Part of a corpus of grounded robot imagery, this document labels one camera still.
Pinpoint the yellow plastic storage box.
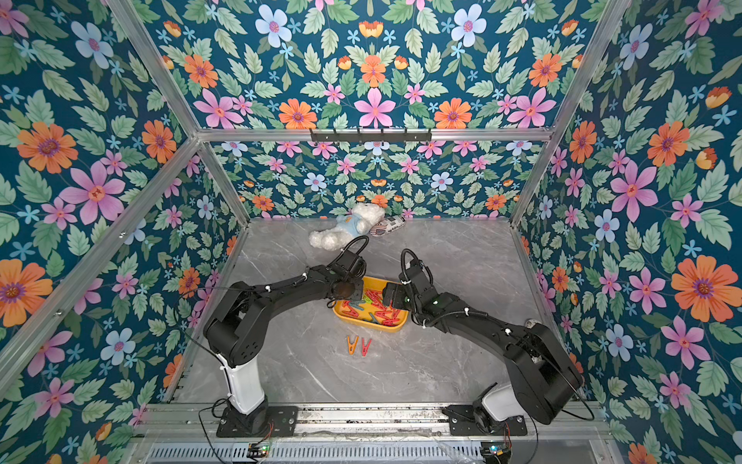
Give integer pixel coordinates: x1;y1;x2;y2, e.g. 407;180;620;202
332;276;409;333

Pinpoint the orange clothespin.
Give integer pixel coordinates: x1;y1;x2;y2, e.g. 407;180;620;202
346;336;359;356

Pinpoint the red clothespin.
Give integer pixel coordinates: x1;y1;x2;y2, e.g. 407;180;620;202
361;338;373;357

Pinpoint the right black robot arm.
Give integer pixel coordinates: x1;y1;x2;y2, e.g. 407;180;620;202
384;249;583;425

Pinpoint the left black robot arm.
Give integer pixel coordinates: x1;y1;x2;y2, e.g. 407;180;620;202
203;235;369;416

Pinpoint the white teddy bear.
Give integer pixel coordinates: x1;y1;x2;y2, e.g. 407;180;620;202
308;203;385;251

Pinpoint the small printed pouch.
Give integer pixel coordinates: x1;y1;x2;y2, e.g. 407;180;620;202
368;216;406;237

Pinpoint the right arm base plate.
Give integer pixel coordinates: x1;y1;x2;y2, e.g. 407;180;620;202
442;404;529;438

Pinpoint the black hook rail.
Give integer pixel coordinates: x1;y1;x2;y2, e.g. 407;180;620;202
309;129;433;144

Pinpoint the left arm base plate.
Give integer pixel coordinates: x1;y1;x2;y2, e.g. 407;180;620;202
216;404;299;438

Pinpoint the aluminium front rail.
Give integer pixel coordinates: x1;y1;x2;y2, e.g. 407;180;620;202
134;402;613;441

